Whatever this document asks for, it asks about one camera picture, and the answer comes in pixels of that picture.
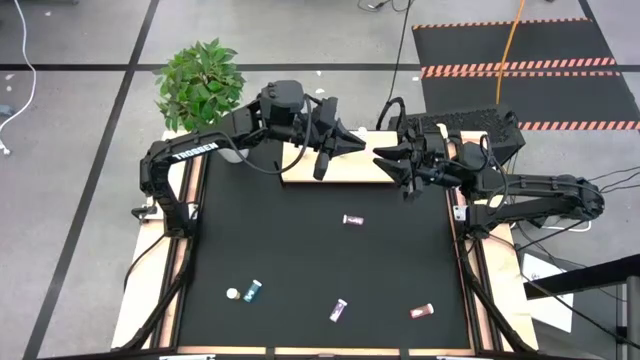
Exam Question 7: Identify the black table mat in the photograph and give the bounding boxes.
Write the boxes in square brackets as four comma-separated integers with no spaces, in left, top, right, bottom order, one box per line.
[177,134,474,351]

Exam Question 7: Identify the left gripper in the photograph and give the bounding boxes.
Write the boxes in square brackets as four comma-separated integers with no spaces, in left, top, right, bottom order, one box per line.
[305,97,367,181]

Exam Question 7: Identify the black desk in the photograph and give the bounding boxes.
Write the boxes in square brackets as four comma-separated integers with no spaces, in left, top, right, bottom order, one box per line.
[523,253,640,360]

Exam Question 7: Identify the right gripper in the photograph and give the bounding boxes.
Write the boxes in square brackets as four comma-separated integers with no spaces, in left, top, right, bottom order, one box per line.
[372,127,464,201]

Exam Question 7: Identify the blue translucent pill bottle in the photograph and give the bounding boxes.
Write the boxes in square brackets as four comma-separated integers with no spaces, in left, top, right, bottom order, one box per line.
[242,278,264,304]

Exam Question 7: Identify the red translucent pill bottle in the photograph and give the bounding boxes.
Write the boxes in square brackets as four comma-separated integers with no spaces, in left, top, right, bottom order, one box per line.
[409,302,436,320]

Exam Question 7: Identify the black floor mat striped edges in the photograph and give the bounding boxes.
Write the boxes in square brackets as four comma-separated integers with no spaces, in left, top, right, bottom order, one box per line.
[411,17,640,132]

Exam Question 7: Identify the white floor cable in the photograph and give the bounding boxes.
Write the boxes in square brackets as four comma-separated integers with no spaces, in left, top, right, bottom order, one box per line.
[0,0,39,157]

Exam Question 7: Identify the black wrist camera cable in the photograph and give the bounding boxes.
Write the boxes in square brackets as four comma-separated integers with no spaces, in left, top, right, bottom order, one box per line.
[214,94,314,176]

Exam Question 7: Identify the thin black hanging cable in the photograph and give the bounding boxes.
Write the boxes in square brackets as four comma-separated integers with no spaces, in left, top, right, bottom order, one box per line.
[387,0,416,117]

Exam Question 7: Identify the thick black cable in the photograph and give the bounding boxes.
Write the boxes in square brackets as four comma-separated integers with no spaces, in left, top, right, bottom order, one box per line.
[375,96,407,132]

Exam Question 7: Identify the white paper sheet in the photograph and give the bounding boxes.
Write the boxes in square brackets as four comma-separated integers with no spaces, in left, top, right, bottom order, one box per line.
[519,252,576,335]

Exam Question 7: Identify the green plant in white pot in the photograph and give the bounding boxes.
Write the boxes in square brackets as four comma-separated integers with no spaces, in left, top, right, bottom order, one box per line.
[153,37,251,165]

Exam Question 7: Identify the black clamp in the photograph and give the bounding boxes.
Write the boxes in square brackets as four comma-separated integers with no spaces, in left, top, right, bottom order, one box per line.
[130,203,162,224]

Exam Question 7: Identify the yellow-orange cable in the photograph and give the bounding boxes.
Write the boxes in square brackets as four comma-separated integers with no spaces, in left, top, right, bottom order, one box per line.
[494,0,527,106]

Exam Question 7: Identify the wooden shelf with black frame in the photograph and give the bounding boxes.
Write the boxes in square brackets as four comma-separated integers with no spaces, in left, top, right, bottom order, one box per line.
[273,127,416,187]

